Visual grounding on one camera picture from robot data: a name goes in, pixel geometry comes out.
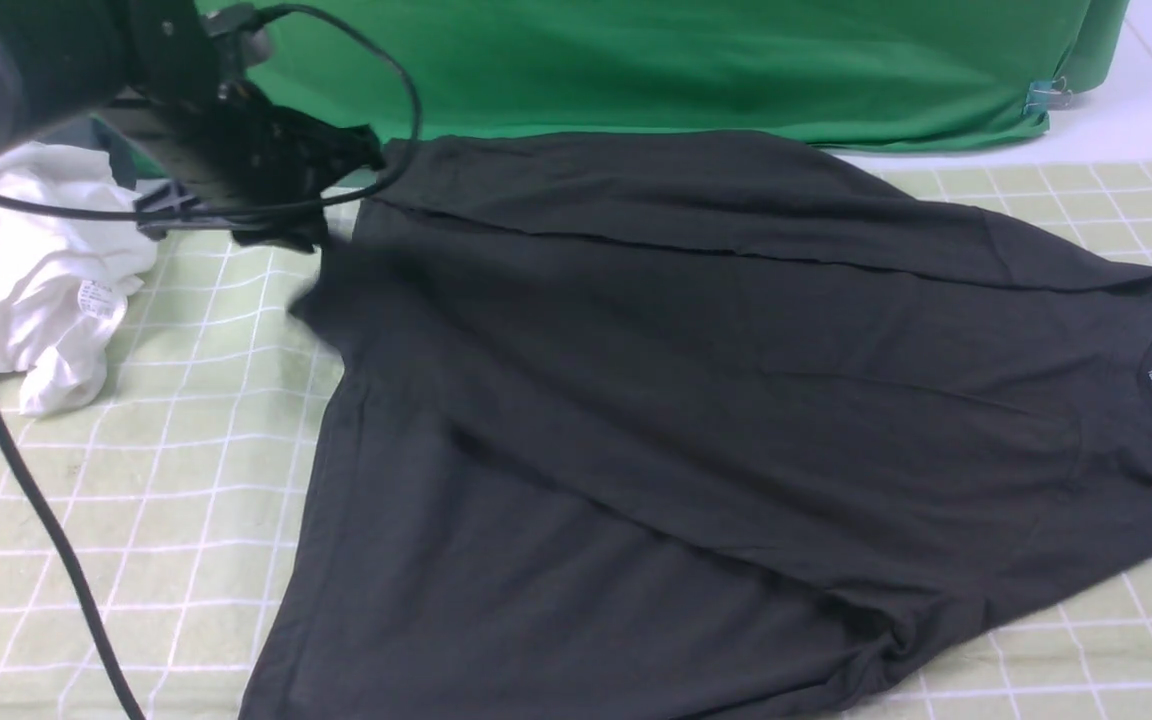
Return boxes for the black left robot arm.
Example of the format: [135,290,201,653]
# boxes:
[0,1,414,253]

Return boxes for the dark gray long-sleeve shirt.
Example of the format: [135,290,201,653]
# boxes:
[238,132,1152,719]

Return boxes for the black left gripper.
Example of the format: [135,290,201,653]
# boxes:
[97,81,385,251]

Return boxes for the black cable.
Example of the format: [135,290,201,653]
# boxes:
[0,3,424,720]

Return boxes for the light green checkered tablecloth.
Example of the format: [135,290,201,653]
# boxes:
[0,162,1152,719]

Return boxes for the blue binder clip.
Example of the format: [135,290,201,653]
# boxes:
[1021,76,1075,118]

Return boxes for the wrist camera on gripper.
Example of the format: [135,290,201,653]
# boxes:
[200,3,274,70]

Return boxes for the crumpled white shirt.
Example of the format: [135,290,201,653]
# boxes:
[0,143,157,416]

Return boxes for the green backdrop cloth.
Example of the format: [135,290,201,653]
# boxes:
[86,0,1131,181]

